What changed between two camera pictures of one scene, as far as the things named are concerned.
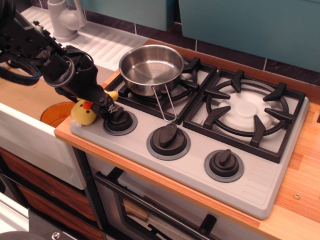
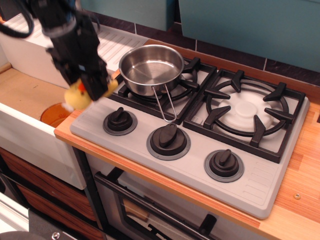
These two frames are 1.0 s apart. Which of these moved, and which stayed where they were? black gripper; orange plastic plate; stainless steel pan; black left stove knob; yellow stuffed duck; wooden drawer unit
Moved: black gripper; yellow stuffed duck
Stayed: wooden drawer unit; orange plastic plate; stainless steel pan; black left stove knob
